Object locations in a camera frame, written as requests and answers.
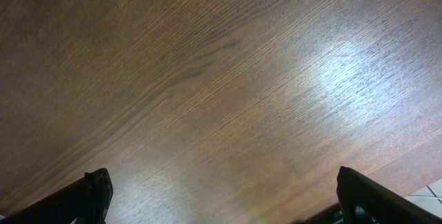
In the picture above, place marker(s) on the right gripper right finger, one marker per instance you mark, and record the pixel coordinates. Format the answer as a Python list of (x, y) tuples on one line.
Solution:
[(362, 200)]

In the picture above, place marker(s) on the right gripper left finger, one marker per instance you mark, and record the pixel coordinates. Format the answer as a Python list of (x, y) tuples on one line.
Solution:
[(84, 201)]

